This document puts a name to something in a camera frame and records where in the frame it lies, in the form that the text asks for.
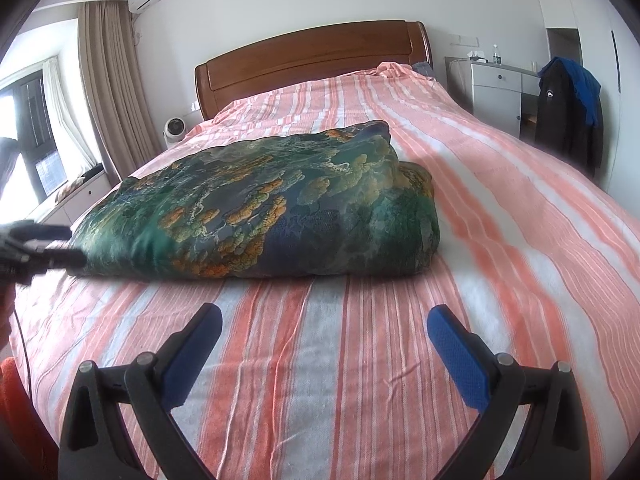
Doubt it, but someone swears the red bed base cover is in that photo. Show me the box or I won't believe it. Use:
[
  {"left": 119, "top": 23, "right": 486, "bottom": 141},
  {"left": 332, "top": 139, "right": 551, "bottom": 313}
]
[{"left": 1, "top": 358, "right": 58, "bottom": 479}]

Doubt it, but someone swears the white wardrobe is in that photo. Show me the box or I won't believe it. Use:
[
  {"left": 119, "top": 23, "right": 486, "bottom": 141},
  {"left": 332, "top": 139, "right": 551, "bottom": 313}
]
[{"left": 539, "top": 0, "right": 639, "bottom": 216}]

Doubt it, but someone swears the white bedside drawer cabinet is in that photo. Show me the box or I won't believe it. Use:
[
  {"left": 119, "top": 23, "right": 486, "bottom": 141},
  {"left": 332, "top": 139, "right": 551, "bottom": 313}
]
[{"left": 446, "top": 58, "right": 539, "bottom": 138}]

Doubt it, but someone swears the beige curtain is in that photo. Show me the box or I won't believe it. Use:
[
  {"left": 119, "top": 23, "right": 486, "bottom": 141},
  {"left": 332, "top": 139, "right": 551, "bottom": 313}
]
[{"left": 78, "top": 1, "right": 163, "bottom": 180}]

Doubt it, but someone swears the black and blue hanging jacket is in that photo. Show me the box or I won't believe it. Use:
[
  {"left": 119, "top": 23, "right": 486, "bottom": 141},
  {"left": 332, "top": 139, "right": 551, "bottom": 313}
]
[{"left": 535, "top": 56, "right": 604, "bottom": 179}]

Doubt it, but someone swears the green landscape-print padded jacket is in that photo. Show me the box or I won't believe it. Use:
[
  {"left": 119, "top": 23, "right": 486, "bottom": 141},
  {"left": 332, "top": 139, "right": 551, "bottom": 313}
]
[{"left": 72, "top": 120, "right": 440, "bottom": 281}]

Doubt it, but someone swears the clear water bottle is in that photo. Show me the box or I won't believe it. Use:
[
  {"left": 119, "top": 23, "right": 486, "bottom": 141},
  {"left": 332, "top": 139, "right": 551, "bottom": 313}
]
[{"left": 494, "top": 44, "right": 502, "bottom": 65}]

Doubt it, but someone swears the brown wooden headboard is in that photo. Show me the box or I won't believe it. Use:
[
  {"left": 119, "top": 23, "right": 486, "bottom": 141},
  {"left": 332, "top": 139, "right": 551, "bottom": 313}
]
[{"left": 194, "top": 20, "right": 433, "bottom": 120}]

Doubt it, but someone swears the white window bench cabinet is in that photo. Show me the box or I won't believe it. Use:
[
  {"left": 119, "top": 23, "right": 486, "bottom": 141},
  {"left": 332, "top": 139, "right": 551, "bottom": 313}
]
[{"left": 27, "top": 171, "right": 112, "bottom": 226}]

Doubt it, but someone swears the white round desk fan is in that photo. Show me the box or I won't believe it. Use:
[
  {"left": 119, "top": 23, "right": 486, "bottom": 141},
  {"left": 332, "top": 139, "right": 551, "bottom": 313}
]
[{"left": 163, "top": 117, "right": 188, "bottom": 148}]

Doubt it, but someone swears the pink striped bed sheet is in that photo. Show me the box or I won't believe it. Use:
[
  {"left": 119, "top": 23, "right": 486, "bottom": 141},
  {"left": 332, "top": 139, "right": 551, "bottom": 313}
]
[{"left": 10, "top": 63, "right": 639, "bottom": 479}]

